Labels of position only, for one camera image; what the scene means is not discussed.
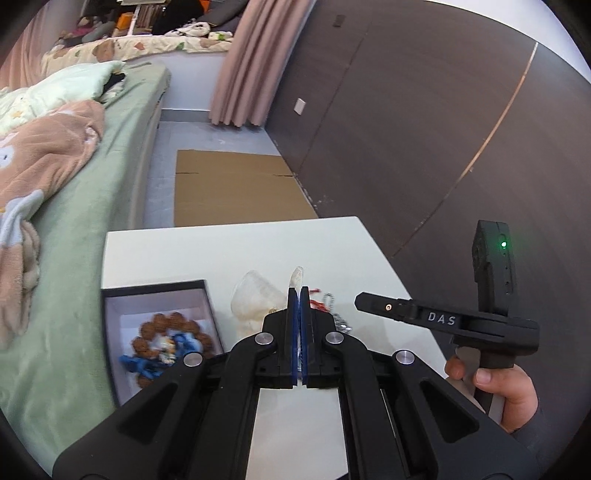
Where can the clear plastic bag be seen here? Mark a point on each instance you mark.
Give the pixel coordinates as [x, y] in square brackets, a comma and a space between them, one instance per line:
[254, 295]

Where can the dark brown wardrobe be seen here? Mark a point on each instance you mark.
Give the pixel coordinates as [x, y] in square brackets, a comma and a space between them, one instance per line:
[415, 115]

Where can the black jewelry box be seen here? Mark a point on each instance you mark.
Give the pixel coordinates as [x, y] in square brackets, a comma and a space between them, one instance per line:
[138, 300]

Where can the bed with green sheet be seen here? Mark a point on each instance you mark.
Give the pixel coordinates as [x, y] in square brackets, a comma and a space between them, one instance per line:
[83, 258]

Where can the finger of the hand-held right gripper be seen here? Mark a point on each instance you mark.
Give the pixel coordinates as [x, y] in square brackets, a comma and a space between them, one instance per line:
[392, 308]

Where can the white wall socket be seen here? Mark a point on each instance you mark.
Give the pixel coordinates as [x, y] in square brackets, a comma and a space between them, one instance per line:
[300, 106]

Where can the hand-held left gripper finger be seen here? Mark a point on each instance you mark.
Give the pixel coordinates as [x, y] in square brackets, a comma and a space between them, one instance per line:
[293, 337]
[304, 337]

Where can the flat cardboard sheet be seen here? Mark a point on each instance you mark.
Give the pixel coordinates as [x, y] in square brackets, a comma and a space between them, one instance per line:
[231, 189]

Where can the cluttered shelf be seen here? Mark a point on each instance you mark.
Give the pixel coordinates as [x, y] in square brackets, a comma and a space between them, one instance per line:
[147, 16]

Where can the pink curtain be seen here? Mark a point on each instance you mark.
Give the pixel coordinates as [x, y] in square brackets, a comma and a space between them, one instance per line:
[258, 60]
[32, 60]

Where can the floral bedding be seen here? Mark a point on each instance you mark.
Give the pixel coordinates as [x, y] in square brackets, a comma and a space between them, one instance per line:
[138, 46]

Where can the white pillow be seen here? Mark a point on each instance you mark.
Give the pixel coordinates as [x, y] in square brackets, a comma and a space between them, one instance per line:
[51, 90]

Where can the pink printed blanket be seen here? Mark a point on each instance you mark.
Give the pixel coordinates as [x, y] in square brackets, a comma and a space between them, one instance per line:
[46, 147]

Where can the person's right forearm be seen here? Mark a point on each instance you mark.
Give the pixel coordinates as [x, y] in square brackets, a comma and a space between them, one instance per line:
[531, 443]

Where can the person's right hand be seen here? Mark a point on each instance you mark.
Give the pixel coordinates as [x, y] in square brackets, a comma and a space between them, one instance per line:
[515, 392]

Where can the blue tassel ornament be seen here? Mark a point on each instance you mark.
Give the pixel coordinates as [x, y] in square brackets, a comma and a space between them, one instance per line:
[138, 364]

